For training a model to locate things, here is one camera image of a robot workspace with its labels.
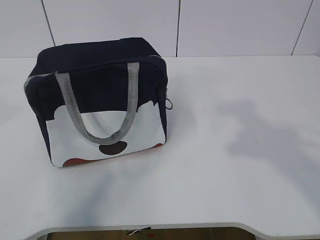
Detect silver zipper pull ring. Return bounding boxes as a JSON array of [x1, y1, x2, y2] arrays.
[[165, 89, 174, 110]]

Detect navy blue lunch bag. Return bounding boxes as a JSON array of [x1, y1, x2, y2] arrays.
[[24, 37, 168, 168]]

